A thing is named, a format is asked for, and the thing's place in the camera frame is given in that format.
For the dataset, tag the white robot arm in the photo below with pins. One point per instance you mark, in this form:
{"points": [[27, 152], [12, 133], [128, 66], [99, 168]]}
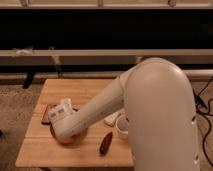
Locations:
{"points": [[159, 104]]}

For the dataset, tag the orange ceramic bowl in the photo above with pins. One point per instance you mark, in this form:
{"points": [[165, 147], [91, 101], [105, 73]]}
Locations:
{"points": [[69, 140]]}

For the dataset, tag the white rectangular sponge block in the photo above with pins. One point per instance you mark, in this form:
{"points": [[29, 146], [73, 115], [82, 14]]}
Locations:
{"points": [[111, 119]]}

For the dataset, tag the white plastic cup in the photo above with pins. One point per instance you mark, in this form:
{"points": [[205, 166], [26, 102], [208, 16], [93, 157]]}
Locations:
{"points": [[122, 127]]}

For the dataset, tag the wooden table board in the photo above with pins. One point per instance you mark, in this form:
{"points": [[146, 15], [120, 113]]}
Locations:
{"points": [[40, 149]]}

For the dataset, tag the brown rectangular snack bar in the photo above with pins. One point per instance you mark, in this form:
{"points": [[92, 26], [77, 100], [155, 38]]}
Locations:
{"points": [[45, 119]]}

